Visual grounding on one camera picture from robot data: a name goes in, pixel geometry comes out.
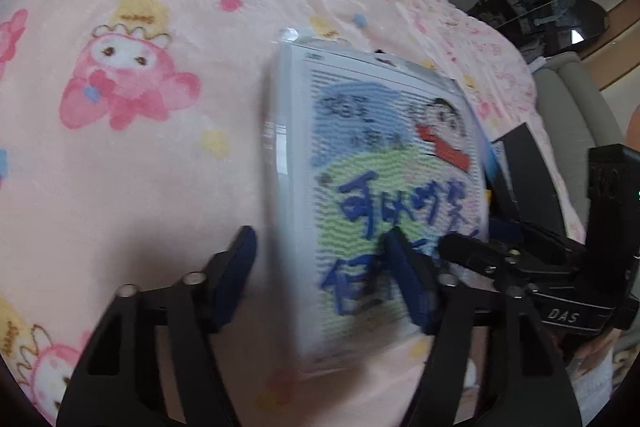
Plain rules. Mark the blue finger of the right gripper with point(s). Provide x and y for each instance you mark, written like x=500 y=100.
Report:
x=471 y=254

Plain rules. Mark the pink cartoon print blanket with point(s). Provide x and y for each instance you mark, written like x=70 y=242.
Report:
x=131 y=142

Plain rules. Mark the grey upholstered headboard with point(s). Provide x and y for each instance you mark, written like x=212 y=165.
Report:
x=576 y=118

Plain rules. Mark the cartoon bead art board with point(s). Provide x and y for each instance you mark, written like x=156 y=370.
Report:
x=358 y=143

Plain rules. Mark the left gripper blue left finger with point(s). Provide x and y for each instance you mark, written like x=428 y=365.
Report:
x=229 y=272

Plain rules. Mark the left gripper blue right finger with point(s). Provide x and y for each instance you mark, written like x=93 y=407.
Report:
x=414 y=275

